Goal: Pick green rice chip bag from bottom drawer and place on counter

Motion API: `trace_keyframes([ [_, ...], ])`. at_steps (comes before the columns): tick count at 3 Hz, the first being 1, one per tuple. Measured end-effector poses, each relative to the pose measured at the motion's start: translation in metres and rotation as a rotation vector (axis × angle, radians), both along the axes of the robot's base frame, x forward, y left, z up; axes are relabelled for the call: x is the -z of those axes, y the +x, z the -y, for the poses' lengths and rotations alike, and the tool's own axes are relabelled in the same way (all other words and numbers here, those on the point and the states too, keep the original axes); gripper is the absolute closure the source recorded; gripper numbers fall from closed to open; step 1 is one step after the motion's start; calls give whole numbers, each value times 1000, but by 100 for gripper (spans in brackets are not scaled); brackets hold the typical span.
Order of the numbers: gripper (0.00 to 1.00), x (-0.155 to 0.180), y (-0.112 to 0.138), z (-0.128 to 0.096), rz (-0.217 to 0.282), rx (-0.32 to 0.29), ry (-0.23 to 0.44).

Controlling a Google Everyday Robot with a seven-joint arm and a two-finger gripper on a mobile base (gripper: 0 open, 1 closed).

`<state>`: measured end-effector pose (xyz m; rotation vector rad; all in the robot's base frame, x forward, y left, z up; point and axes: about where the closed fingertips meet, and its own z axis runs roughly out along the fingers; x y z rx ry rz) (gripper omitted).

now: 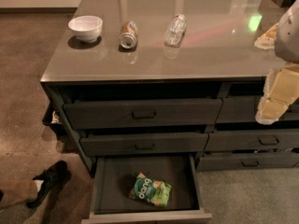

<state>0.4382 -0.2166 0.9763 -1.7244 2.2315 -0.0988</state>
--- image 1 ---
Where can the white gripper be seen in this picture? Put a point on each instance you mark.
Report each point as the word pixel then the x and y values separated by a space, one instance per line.
pixel 288 37

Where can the green rice chip bag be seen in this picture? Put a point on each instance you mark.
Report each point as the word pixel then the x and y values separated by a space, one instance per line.
pixel 149 190

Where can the top right drawer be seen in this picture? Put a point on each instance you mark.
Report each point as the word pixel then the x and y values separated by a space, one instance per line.
pixel 236 109

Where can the top left drawer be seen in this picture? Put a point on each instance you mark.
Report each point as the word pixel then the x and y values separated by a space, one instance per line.
pixel 142 113

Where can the middle right drawer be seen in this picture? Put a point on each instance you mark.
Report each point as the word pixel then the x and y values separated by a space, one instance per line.
pixel 255 139

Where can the bottom right drawer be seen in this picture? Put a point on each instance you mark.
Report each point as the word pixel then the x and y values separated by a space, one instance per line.
pixel 248 161

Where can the dark grey drawer cabinet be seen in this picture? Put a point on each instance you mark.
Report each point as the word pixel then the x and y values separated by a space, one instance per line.
pixel 215 59

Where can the middle left drawer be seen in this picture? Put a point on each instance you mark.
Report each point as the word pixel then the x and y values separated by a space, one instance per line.
pixel 145 143

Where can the open bottom left drawer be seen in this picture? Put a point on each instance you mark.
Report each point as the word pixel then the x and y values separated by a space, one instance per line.
pixel 115 177

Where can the clear plastic water bottle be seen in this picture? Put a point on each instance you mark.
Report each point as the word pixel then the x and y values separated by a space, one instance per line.
pixel 175 30

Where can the tan soda can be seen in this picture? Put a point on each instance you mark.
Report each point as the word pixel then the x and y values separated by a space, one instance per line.
pixel 128 35

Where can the white ceramic bowl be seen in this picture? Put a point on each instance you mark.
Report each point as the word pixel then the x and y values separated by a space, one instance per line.
pixel 86 28

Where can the black side bin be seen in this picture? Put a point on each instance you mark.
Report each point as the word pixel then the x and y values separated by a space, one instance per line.
pixel 51 120

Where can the black shoe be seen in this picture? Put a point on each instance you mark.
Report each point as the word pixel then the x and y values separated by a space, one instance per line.
pixel 55 175

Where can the tan trouser leg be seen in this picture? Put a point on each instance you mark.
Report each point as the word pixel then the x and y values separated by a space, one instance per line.
pixel 17 191

